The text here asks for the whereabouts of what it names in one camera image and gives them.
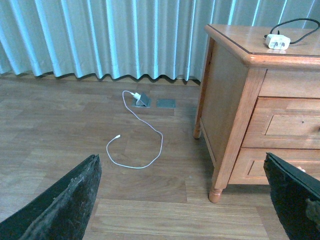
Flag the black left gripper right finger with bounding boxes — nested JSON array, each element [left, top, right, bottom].
[[263, 152, 320, 240]]

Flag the open grey floor socket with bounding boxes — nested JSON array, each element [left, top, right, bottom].
[[131, 93, 152, 108]]

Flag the pale pleated curtain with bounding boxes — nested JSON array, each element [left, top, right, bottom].
[[0, 0, 320, 80]]

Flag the closed grey floor plate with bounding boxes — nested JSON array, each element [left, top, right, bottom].
[[156, 98, 176, 109]]

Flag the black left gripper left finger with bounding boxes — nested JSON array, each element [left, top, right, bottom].
[[0, 155, 102, 240]]

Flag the wooden drawer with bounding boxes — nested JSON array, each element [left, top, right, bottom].
[[242, 97, 320, 150], [228, 148, 320, 185]]

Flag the white charger plug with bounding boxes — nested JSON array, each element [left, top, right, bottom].
[[265, 34, 291, 51]]

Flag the white floor cable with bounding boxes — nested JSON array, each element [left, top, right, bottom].
[[106, 90, 164, 170]]

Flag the white plugged floor adapter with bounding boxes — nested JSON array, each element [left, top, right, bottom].
[[131, 92, 141, 100]]

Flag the wooden nightstand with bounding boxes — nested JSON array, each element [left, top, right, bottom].
[[193, 24, 320, 203]]

